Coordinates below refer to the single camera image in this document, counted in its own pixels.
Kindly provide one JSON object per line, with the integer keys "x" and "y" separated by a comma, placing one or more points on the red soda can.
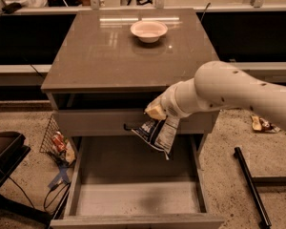
{"x": 58, "y": 142}

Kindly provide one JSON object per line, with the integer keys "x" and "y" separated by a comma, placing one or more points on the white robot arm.
{"x": 218, "y": 85}

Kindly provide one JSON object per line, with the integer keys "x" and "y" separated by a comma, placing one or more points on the yellow snack wrapper on floor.
{"x": 261, "y": 125}

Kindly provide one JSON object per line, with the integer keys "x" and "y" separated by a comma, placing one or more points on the white bowl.
{"x": 148, "y": 31}

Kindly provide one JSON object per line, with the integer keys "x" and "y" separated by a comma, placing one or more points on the blue chip bag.
{"x": 159, "y": 134}

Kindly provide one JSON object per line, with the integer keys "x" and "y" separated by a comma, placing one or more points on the black chair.
{"x": 12, "y": 152}

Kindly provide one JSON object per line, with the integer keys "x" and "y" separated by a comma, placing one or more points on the open bottom drawer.
{"x": 120, "y": 182}

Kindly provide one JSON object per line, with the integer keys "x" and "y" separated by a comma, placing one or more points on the grey drawer cabinet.
{"x": 101, "y": 65}

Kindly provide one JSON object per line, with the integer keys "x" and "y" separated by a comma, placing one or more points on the black metal stand leg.
{"x": 253, "y": 183}

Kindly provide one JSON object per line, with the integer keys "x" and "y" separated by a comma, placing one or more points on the wire mesh basket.
{"x": 66, "y": 157}

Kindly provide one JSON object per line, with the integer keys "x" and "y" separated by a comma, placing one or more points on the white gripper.
{"x": 169, "y": 105}

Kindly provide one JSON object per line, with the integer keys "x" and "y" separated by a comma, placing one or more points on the closed upper drawer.
{"x": 74, "y": 123}

